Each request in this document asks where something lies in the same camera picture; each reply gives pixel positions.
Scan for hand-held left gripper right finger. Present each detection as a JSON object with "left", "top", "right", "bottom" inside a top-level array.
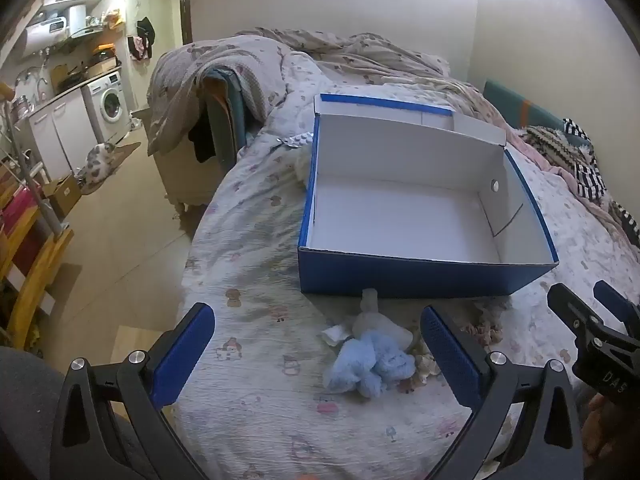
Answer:
[{"left": 420, "top": 304, "right": 585, "bottom": 480}]

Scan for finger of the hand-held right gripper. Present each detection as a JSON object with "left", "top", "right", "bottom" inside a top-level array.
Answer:
[
  {"left": 594, "top": 280, "right": 640, "bottom": 339},
  {"left": 547, "top": 282, "right": 609, "bottom": 349}
]

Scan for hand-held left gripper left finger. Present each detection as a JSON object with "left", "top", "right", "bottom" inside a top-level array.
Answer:
[{"left": 50, "top": 302, "right": 216, "bottom": 480}]

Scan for light blue plush toy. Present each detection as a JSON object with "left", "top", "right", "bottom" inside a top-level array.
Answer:
[{"left": 322, "top": 331, "right": 417, "bottom": 398}]

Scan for blue and white cardboard box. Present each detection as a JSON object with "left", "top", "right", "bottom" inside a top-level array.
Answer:
[{"left": 297, "top": 92, "right": 560, "bottom": 297}]

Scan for white soft toy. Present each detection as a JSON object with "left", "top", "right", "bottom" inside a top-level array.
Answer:
[{"left": 351, "top": 288, "right": 413, "bottom": 356}]

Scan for person's right hand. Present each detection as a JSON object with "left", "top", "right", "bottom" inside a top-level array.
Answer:
[{"left": 582, "top": 392, "right": 640, "bottom": 480}]

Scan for white crumpled wrapper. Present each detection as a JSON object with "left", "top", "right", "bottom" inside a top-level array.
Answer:
[{"left": 320, "top": 324, "right": 356, "bottom": 348}]

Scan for white printed bed cover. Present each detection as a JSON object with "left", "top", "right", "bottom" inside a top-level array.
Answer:
[{"left": 177, "top": 50, "right": 640, "bottom": 480}]

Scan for black and white striped cloth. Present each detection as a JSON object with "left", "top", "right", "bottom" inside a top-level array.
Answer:
[{"left": 562, "top": 117, "right": 640, "bottom": 247}]

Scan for pink blanket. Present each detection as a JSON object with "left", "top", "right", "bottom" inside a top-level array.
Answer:
[{"left": 505, "top": 130, "right": 618, "bottom": 222}]

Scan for beige knitted blanket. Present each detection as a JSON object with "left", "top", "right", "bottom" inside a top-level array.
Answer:
[{"left": 522, "top": 125, "right": 596, "bottom": 172}]

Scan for yellow wooden chair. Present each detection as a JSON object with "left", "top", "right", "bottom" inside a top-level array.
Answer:
[{"left": 0, "top": 200, "right": 76, "bottom": 352}]

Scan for brown cardboard box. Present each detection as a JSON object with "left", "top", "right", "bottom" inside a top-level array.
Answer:
[{"left": 42, "top": 174, "right": 82, "bottom": 218}]

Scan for white and grey cat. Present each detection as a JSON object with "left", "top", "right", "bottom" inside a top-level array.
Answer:
[{"left": 75, "top": 142, "right": 117, "bottom": 186}]

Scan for brown floor rug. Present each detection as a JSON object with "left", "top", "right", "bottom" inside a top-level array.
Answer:
[{"left": 80, "top": 141, "right": 142, "bottom": 196}]

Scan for black hanging cloth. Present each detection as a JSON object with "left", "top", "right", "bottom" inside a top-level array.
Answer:
[{"left": 187, "top": 110, "right": 217, "bottom": 164}]

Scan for teal headboard with orange stripe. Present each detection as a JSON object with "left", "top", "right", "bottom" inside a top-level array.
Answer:
[{"left": 482, "top": 79, "right": 576, "bottom": 133}]

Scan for teal bed footboard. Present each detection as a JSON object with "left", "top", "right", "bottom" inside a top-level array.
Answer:
[{"left": 200, "top": 67, "right": 247, "bottom": 171}]

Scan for silver pill blister pack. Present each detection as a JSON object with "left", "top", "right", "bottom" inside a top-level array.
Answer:
[{"left": 280, "top": 131, "right": 315, "bottom": 150}]

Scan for white washing machine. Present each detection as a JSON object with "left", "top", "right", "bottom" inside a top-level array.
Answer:
[{"left": 81, "top": 71, "right": 132, "bottom": 145}]

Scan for beige checked duvet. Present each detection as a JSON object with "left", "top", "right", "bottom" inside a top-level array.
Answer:
[{"left": 146, "top": 27, "right": 501, "bottom": 157}]

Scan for pink hanging clothes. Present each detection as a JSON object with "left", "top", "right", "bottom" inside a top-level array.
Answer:
[{"left": 127, "top": 35, "right": 153, "bottom": 61}]

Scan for black hanging clothes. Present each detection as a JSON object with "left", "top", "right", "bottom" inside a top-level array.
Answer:
[{"left": 136, "top": 16, "right": 157, "bottom": 47}]

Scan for white water heater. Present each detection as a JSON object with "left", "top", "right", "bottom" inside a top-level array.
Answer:
[{"left": 24, "top": 17, "right": 70, "bottom": 57}]

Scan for wooden bed frame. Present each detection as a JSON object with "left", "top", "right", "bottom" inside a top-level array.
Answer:
[{"left": 152, "top": 125, "right": 236, "bottom": 217}]

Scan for brown door frame strip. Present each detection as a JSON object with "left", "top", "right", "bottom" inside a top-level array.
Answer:
[{"left": 178, "top": 0, "right": 193, "bottom": 46}]

